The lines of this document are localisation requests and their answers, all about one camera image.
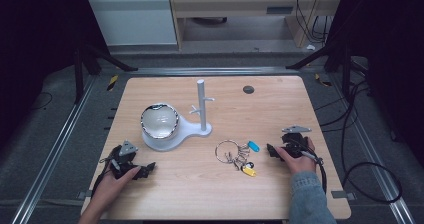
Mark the yellow black striped tape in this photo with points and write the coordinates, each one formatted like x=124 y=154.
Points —
x=322 y=80
x=112 y=82

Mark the dark curtain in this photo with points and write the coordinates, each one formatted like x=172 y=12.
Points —
x=36 y=50
x=393 y=67

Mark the person's left hand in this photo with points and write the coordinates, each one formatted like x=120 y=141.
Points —
x=110 y=190

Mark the white cabinet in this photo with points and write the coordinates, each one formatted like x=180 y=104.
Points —
x=133 y=19

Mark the black stand legs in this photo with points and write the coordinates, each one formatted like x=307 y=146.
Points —
x=79 y=77
x=346 y=74

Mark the grey round table grommet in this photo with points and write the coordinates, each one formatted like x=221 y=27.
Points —
x=248 y=89

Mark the grey metal table bracket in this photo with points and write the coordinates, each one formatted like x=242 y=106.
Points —
x=342 y=194
x=84 y=195

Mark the person's right hand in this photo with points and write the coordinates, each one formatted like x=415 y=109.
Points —
x=300 y=165

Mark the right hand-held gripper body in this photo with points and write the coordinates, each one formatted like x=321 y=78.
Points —
x=295 y=140

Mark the aluminium floor rail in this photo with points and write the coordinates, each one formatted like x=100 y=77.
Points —
x=56 y=150
x=213 y=71
x=376 y=170

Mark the small white object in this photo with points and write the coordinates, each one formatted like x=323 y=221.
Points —
x=310 y=47

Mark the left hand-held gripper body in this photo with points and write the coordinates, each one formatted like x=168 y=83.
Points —
x=128 y=148

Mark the white key stand with pegs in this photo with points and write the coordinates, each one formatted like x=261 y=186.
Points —
x=202 y=107

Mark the light wooden desk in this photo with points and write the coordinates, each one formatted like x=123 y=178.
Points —
x=233 y=4

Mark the shiny silver metal bowl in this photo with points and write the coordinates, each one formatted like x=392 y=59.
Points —
x=160 y=121

